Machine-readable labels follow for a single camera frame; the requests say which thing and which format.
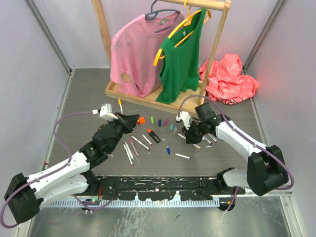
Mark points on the green tank top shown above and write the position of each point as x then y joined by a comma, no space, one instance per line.
179,55

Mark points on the pink t-shirt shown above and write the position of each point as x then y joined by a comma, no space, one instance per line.
133,50

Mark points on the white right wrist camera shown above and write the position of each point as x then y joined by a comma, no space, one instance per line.
184,117

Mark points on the thin white pen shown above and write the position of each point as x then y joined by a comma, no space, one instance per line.
207,140

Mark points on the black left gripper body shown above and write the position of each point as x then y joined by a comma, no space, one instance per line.
119,128

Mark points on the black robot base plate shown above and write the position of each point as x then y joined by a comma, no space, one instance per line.
156,188

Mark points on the wooden clothes rack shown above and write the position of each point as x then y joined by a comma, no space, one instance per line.
186,101

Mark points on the white pen pink tip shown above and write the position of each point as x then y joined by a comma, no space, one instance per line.
134,148

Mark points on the white pen magenta tip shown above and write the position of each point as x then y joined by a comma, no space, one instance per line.
128,154

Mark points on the slotted cable duct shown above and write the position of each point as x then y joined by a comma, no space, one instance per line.
72,203

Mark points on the crumpled coral pink cloth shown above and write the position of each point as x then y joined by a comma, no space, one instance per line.
227,84

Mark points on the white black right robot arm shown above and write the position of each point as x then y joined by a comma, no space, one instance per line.
265,170

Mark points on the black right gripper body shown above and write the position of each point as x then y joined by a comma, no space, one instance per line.
195,132

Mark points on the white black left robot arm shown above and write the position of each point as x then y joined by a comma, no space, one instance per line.
26,196

